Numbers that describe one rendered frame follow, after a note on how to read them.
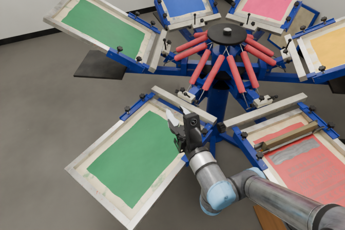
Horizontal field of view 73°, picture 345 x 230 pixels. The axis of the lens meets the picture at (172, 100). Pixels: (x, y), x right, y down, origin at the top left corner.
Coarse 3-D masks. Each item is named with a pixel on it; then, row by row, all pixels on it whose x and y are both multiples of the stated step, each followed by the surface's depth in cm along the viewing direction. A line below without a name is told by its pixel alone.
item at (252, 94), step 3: (252, 90) 178; (249, 93) 176; (252, 93) 176; (255, 93) 176; (246, 96) 180; (249, 96) 177; (252, 96) 174; (255, 96) 174; (258, 96) 174; (249, 99) 178; (252, 99) 174; (258, 108) 170
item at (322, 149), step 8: (288, 128) 164; (296, 128) 163; (312, 136) 158; (320, 144) 154; (304, 152) 150; (312, 152) 150; (320, 152) 150; (328, 152) 150; (304, 160) 147; (336, 160) 146; (344, 168) 142; (344, 200) 129
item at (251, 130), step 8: (288, 112) 169; (296, 112) 169; (272, 120) 165; (280, 120) 165; (248, 128) 161; (256, 128) 160; (264, 128) 164; (328, 136) 154; (336, 144) 150; (344, 152) 146; (272, 176) 137
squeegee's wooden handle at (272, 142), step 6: (306, 126) 151; (312, 126) 152; (288, 132) 149; (294, 132) 149; (300, 132) 150; (306, 132) 155; (276, 138) 146; (282, 138) 146; (288, 138) 149; (294, 138) 153; (264, 144) 145; (270, 144) 144; (276, 144) 148
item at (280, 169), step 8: (264, 136) 160; (272, 136) 160; (288, 144) 155; (272, 152) 151; (288, 160) 147; (296, 160) 147; (280, 168) 143; (280, 176) 140; (288, 176) 140; (288, 184) 136
